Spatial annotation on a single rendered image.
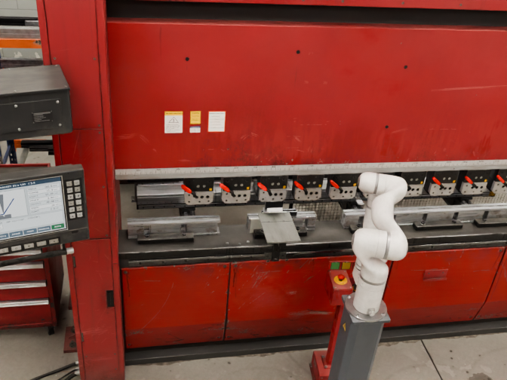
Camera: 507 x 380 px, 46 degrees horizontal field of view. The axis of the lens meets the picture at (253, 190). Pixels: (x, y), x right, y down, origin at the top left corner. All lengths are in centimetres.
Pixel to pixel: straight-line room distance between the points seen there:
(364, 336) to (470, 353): 155
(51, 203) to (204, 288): 118
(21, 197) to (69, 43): 64
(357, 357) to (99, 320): 138
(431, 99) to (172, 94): 133
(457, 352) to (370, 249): 183
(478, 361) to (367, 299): 166
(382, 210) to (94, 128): 131
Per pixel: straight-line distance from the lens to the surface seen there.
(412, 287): 382
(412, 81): 313
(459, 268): 387
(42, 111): 238
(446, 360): 415
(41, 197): 254
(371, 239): 252
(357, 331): 279
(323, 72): 294
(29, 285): 369
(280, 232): 316
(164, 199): 345
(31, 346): 401
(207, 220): 325
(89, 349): 353
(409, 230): 360
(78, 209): 259
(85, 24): 252
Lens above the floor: 287
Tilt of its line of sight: 32 degrees down
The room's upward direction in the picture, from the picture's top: 5 degrees clockwise
